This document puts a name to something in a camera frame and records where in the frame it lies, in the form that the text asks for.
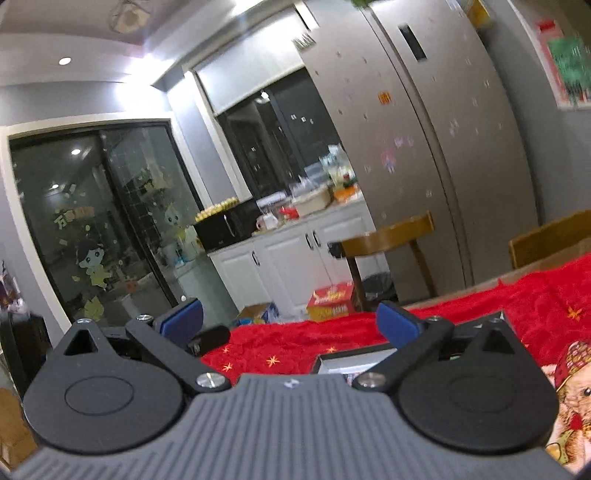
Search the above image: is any ceiling lamp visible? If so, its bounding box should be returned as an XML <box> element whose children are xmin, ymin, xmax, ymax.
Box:
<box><xmin>108</xmin><ymin>0</ymin><xmax>153</xmax><ymax>34</ymax></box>

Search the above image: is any red carton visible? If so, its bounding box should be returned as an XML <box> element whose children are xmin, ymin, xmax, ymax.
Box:
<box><xmin>307</xmin><ymin>281</ymin><xmax>358</xmax><ymax>322</ymax></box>

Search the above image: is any beige plastic basin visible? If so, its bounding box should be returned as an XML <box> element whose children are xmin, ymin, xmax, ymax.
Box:
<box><xmin>293</xmin><ymin>187</ymin><xmax>332</xmax><ymax>217</ymax></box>

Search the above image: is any open cardboard box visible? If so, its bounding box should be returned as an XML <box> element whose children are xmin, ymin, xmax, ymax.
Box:
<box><xmin>236</xmin><ymin>302</ymin><xmax>280</xmax><ymax>326</ymax></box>

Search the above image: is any shallow black cardboard box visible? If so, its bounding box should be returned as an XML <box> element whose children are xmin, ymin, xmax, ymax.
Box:
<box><xmin>315</xmin><ymin>311</ymin><xmax>506</xmax><ymax>386</ymax></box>

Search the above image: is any tray of yellow sweets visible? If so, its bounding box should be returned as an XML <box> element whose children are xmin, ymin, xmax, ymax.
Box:
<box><xmin>196</xmin><ymin>198</ymin><xmax>241</xmax><ymax>220</ymax></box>

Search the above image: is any dark kitchen window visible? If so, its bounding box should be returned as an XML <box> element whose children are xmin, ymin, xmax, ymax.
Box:
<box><xmin>216</xmin><ymin>69</ymin><xmax>342</xmax><ymax>199</ymax></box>

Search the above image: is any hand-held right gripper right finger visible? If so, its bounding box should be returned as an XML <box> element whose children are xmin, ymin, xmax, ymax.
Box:
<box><xmin>353</xmin><ymin>301</ymin><xmax>525</xmax><ymax>393</ymax></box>

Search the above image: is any dark low furniture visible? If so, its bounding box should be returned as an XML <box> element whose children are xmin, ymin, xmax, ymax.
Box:
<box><xmin>0</xmin><ymin>314</ymin><xmax>51</xmax><ymax>398</ymax></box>

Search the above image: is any wooden chair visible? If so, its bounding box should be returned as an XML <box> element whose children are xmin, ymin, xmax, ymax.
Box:
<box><xmin>329</xmin><ymin>211</ymin><xmax>437</xmax><ymax>311</ymax></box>
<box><xmin>509</xmin><ymin>210</ymin><xmax>591</xmax><ymax>269</ymax></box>

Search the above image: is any black microwave oven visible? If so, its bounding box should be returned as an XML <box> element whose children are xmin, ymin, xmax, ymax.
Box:
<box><xmin>194</xmin><ymin>198</ymin><xmax>262</xmax><ymax>252</ymax></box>

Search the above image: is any white kitchen cabinet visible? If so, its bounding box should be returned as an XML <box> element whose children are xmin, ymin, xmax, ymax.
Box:
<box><xmin>208</xmin><ymin>200</ymin><xmax>384</xmax><ymax>319</ymax></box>

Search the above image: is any black waste bin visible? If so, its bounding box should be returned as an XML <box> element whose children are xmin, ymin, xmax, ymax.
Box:
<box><xmin>362</xmin><ymin>272</ymin><xmax>396</xmax><ymax>303</ymax></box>

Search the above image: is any glass sliding door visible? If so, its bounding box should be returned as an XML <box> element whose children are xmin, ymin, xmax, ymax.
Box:
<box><xmin>8</xmin><ymin>119</ymin><xmax>208</xmax><ymax>326</ymax></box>

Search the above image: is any red bear printed blanket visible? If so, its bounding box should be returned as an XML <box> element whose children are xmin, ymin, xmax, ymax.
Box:
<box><xmin>201</xmin><ymin>256</ymin><xmax>591</xmax><ymax>467</ymax></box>

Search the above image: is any white green snack bag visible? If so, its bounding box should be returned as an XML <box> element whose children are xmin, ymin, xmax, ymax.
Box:
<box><xmin>321</xmin><ymin>144</ymin><xmax>356</xmax><ymax>188</ymax></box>

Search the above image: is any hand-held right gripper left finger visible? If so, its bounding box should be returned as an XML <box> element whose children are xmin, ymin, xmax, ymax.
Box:
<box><xmin>62</xmin><ymin>298</ymin><xmax>232</xmax><ymax>394</ymax></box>

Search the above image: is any green wall poster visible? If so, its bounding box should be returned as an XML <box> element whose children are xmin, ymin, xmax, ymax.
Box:
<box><xmin>538</xmin><ymin>18</ymin><xmax>591</xmax><ymax>109</ymax></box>

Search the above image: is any silver refrigerator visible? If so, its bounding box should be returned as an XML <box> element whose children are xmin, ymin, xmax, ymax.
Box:
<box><xmin>295</xmin><ymin>0</ymin><xmax>546</xmax><ymax>287</ymax></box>

